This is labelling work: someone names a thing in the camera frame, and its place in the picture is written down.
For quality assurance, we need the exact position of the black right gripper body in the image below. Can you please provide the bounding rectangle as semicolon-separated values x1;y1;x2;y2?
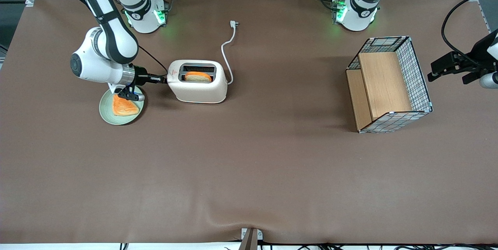
134;66;157;86

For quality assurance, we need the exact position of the pale green round plate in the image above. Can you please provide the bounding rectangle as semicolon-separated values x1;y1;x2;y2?
99;88;145;126

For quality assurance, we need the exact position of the white bread slice orange crust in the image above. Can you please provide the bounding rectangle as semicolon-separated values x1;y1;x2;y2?
184;72;213;83

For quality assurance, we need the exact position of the brown table cover mat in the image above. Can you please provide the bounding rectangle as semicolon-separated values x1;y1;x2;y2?
0;0;498;245

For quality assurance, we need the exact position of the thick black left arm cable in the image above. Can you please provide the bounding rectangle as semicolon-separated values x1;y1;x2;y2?
441;0;498;68

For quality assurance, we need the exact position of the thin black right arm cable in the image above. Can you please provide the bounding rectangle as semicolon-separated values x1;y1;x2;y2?
138;45;168;75

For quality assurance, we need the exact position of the white toaster power cable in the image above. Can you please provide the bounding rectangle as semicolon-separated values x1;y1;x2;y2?
221;21;240;85

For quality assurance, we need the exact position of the triangular orange bread piece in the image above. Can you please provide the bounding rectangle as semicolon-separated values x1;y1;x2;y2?
112;94;140;117

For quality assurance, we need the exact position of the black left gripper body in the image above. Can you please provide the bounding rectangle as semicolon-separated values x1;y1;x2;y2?
428;50;485;84

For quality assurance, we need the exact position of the white two-slot toaster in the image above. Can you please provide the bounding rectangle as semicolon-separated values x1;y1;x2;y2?
167;59;229;104

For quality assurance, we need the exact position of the wire basket with wooden shelf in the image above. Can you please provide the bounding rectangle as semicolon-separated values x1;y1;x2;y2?
345;36;433;134

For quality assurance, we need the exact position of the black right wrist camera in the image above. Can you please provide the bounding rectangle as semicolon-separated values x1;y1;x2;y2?
117;86;146;102

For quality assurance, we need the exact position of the metal table edge bracket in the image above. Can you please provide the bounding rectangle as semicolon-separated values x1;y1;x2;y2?
239;227;263;250

